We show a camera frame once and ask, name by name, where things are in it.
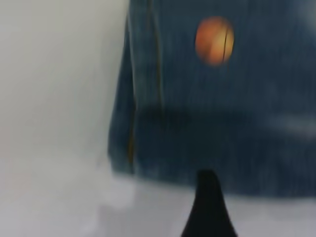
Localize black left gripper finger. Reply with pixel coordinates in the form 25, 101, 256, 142
180, 169, 239, 237

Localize blue denim jeans basketball print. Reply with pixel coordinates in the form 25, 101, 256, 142
107, 0, 316, 198

